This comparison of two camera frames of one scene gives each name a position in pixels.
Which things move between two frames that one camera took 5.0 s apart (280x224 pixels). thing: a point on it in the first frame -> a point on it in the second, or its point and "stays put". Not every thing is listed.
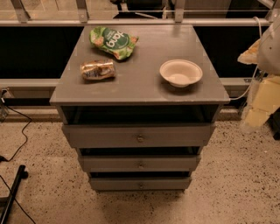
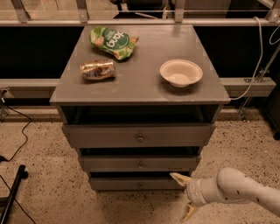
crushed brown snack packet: [98, 69] stays put
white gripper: [269, 52] -> [193, 192]
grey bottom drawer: [114, 184] stays put
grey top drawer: [138, 136] stays put
